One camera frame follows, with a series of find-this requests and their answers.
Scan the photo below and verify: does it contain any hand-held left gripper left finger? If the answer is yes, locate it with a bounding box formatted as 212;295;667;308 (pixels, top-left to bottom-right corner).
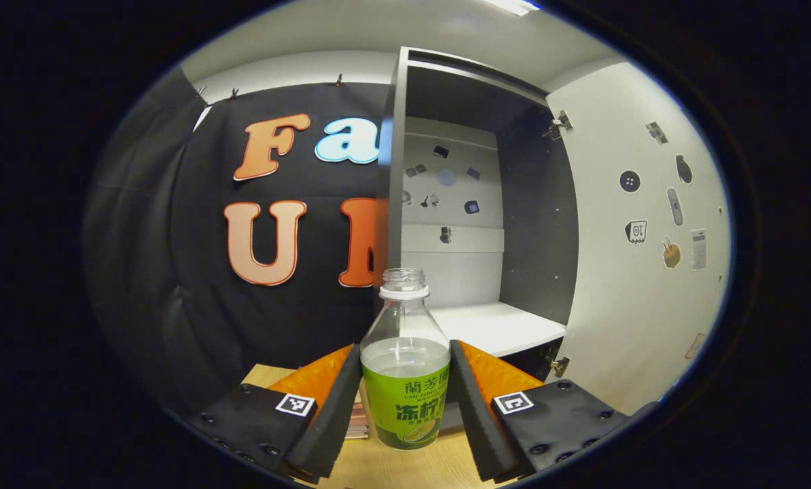
188;343;363;484

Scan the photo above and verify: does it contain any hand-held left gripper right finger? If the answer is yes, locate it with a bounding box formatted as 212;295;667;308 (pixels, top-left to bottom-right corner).
450;340;630;483

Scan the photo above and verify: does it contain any clear green label bottle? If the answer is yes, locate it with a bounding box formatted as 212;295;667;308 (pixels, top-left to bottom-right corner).
360;268;452;450

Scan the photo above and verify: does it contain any cream cabinet door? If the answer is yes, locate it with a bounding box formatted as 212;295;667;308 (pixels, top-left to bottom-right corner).
545;61;732;416

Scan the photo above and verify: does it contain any grey cabinet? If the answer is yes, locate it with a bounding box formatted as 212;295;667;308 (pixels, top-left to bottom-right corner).
377;46;579;381

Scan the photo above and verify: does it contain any black backdrop cloth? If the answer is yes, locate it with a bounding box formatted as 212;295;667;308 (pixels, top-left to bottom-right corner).
83;65;393;415

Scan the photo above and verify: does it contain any long ceiling light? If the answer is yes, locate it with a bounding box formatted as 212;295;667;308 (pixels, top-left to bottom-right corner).
484;0;541;16

